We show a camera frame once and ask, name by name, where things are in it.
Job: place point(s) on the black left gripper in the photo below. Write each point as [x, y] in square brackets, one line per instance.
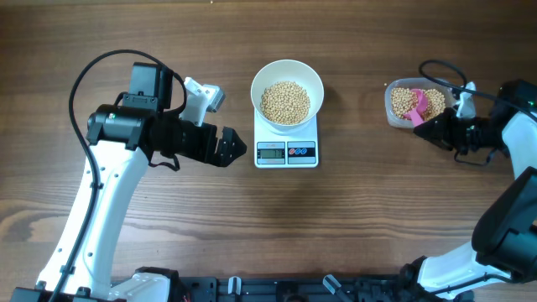
[221, 158]

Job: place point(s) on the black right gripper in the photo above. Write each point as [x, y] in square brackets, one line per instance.
[441, 135]

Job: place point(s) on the pink plastic scoop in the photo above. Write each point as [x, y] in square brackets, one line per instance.
[415, 114]

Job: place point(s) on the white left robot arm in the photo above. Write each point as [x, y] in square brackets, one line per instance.
[122, 140]

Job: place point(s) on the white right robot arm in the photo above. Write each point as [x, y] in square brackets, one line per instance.
[503, 245]

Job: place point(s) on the white digital kitchen scale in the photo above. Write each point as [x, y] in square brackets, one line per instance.
[274, 149]

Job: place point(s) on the cream white bowl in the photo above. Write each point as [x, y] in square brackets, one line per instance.
[287, 94]

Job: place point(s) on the clear plastic bean container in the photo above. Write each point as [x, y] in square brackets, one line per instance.
[402, 97]

